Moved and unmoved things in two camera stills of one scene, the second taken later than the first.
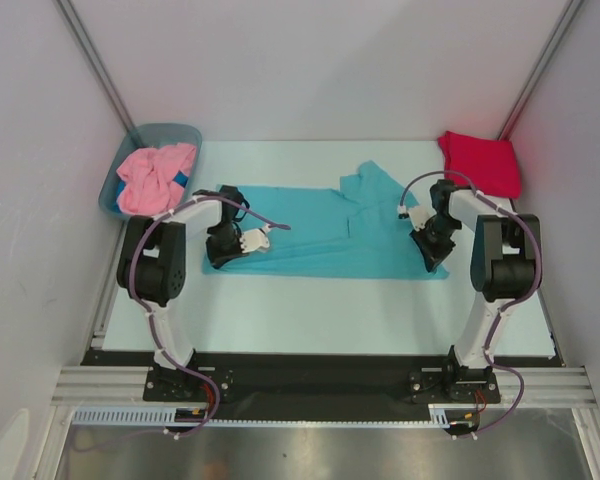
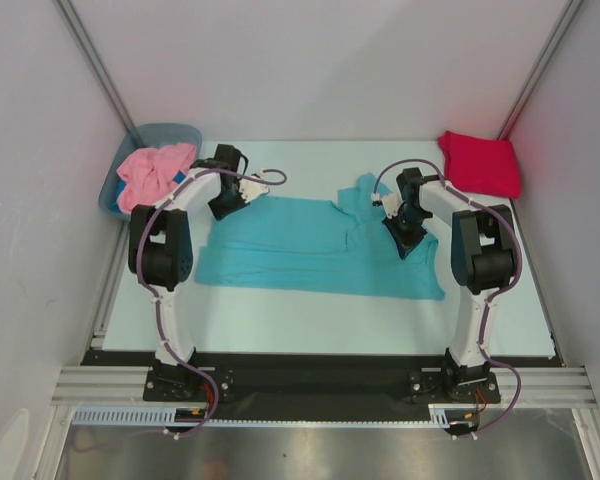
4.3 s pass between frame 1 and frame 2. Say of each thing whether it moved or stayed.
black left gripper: moved
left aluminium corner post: stayed
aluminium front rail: stayed
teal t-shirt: moved
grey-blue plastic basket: stayed
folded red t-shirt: stayed
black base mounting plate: stayed
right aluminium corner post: stayed
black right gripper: moved
